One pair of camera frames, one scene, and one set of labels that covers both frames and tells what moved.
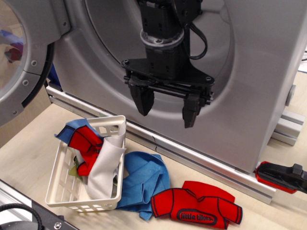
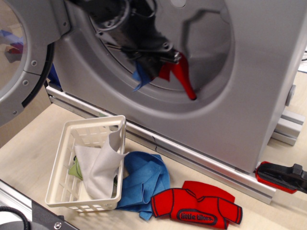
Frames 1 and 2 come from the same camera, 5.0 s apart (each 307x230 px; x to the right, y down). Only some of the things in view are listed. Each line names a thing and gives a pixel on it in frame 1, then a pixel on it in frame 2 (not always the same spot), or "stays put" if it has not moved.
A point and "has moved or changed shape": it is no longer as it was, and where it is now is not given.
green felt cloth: (74, 171) stays put
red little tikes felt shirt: (197, 202) stays put
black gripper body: (170, 71) → (141, 42)
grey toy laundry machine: (255, 51) stays put
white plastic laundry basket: (66, 191) stays put
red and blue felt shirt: (80, 133) has moved or changed shape
